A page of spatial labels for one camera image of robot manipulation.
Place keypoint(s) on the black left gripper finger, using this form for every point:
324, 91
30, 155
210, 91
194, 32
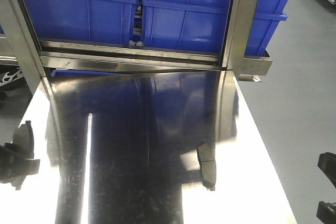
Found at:
16, 165

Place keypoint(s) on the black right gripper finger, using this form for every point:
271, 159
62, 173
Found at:
326, 212
326, 163

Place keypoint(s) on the dark brake pad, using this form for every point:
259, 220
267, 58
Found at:
207, 164
23, 140

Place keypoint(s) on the large blue crate left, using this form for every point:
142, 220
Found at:
109, 21

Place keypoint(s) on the large blue crate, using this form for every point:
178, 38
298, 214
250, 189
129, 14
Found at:
109, 21
199, 25

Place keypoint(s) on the large blue crate right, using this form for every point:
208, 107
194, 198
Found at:
199, 25

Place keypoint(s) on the stainless steel upright post left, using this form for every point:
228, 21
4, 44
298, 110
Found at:
20, 34

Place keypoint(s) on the stainless steel upright post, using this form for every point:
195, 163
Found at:
239, 23
20, 34

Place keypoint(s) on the stainless steel upright post right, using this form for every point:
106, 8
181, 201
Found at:
239, 23

